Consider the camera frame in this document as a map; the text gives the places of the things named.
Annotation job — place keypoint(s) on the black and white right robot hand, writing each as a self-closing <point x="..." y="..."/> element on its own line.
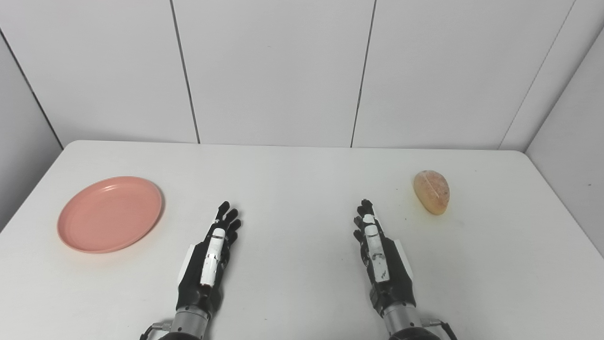
<point x="396" y="283"/>

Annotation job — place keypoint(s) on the pink round plate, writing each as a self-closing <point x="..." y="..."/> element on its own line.
<point x="109" y="215"/>

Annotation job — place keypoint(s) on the brown bread roll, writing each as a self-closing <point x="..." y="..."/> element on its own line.
<point x="432" y="191"/>

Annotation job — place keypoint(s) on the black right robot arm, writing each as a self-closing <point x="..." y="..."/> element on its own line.
<point x="403" y="323"/>

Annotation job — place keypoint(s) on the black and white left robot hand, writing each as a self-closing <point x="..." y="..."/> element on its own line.
<point x="198" y="283"/>

